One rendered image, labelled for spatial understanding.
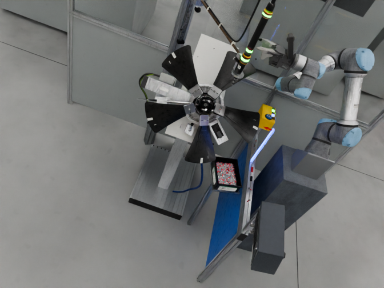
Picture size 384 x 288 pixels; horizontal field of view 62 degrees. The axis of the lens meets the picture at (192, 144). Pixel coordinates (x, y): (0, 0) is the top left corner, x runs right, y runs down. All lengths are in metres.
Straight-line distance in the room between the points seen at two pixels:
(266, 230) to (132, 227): 1.42
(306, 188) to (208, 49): 1.07
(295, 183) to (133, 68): 1.61
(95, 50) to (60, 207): 1.30
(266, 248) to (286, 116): 1.61
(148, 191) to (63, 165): 0.76
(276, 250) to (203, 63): 1.26
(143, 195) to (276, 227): 1.49
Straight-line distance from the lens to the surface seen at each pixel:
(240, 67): 1.73
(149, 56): 2.70
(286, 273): 2.99
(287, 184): 2.09
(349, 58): 1.96
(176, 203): 2.75
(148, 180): 2.83
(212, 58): 2.16
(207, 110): 1.86
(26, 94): 3.51
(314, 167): 2.10
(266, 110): 2.30
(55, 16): 4.24
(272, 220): 1.52
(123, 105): 3.12
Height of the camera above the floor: 2.40
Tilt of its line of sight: 47 degrees down
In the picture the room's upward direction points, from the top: 24 degrees clockwise
